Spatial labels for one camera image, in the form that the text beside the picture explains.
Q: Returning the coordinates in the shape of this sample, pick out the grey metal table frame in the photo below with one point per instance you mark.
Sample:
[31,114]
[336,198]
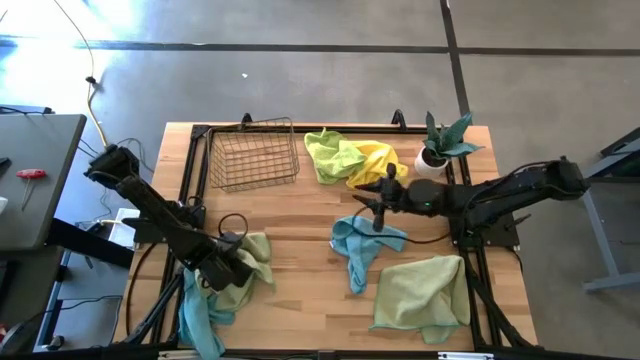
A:
[602,240]

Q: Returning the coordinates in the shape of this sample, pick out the yellow microfiber towel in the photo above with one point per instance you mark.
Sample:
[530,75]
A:
[377,160]

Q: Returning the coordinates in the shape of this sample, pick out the black floor beam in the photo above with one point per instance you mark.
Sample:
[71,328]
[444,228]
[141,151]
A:
[90,245]

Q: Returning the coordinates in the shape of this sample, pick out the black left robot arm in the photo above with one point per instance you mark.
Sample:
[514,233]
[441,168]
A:
[150,200]

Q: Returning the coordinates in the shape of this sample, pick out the teal microfiber towel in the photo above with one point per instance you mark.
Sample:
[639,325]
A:
[197,320]

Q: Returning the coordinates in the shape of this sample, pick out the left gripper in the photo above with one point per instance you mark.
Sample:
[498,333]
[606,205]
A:
[230,272]

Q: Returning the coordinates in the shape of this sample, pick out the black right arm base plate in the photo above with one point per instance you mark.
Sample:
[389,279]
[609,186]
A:
[505,237]

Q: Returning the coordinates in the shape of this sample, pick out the grey side table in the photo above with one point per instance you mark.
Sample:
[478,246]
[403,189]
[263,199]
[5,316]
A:
[40,150]

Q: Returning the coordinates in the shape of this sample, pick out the pale green microfiber towel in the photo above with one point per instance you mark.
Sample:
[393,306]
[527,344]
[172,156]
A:
[420,295]
[255,250]

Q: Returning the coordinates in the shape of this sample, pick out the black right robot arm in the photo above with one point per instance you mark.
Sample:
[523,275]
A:
[500,197]

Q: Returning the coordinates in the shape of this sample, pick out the lime green microfiber towel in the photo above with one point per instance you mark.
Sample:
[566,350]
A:
[330,157]

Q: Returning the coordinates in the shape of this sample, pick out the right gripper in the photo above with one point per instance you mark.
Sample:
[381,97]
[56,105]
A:
[390,195]

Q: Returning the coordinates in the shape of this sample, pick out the white power box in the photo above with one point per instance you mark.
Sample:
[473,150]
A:
[120,232]

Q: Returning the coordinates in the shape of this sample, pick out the black aluminium table frame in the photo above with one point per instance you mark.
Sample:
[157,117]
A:
[385,129]

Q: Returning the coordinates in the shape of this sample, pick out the blue microfiber towel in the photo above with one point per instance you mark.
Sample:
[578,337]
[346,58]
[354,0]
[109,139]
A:
[362,245]

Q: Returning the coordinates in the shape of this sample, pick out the snake plant in white pot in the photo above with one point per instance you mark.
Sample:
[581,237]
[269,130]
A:
[431,165]

